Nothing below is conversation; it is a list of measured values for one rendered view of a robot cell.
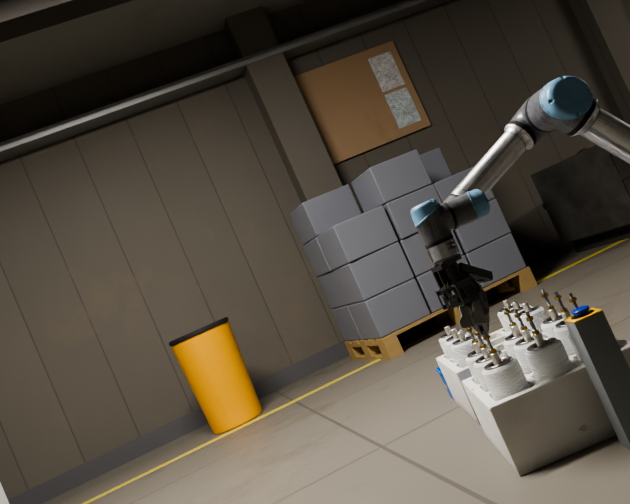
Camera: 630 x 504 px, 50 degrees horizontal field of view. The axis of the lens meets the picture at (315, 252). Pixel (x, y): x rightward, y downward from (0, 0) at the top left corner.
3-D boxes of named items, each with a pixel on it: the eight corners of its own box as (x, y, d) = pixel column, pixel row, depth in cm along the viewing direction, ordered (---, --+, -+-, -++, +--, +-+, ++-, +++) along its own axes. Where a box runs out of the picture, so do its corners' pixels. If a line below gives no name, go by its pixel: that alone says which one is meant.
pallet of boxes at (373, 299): (480, 296, 520) (419, 161, 524) (537, 285, 446) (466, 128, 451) (351, 359, 485) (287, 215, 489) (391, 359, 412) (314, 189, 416)
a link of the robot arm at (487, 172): (524, 96, 198) (418, 215, 190) (542, 83, 188) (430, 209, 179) (553, 123, 199) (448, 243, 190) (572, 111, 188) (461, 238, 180)
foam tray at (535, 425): (607, 383, 200) (581, 328, 201) (670, 412, 161) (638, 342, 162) (485, 436, 201) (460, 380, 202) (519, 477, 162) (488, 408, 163)
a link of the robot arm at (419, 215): (442, 194, 168) (412, 207, 167) (460, 234, 168) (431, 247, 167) (432, 199, 176) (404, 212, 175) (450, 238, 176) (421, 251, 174)
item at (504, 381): (515, 426, 177) (486, 363, 177) (550, 417, 172) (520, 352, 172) (506, 442, 168) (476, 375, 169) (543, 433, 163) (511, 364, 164)
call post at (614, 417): (649, 432, 155) (592, 308, 157) (663, 440, 148) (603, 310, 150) (620, 444, 156) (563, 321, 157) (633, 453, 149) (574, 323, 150)
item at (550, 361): (552, 411, 176) (523, 347, 176) (588, 399, 173) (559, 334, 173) (554, 423, 167) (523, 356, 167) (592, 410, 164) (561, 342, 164)
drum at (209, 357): (261, 406, 457) (222, 318, 460) (273, 410, 418) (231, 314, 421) (205, 433, 445) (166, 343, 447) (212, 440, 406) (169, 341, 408)
